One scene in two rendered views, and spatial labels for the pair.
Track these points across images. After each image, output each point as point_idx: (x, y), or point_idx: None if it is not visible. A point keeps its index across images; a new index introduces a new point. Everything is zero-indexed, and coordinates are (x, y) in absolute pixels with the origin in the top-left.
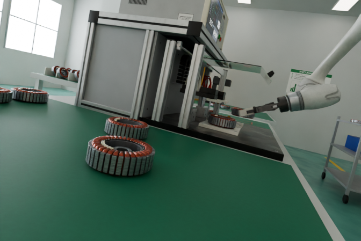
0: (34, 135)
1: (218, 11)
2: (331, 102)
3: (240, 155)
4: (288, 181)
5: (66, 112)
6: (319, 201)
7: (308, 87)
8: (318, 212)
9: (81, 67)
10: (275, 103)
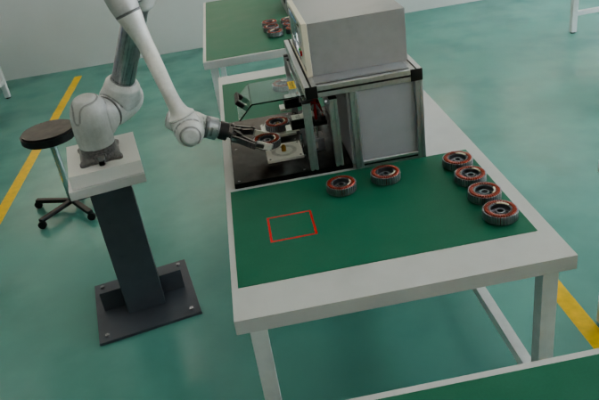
0: None
1: (293, 22)
2: None
3: (252, 116)
4: (229, 112)
5: None
6: (220, 110)
7: (197, 111)
8: (223, 105)
9: None
10: (232, 124)
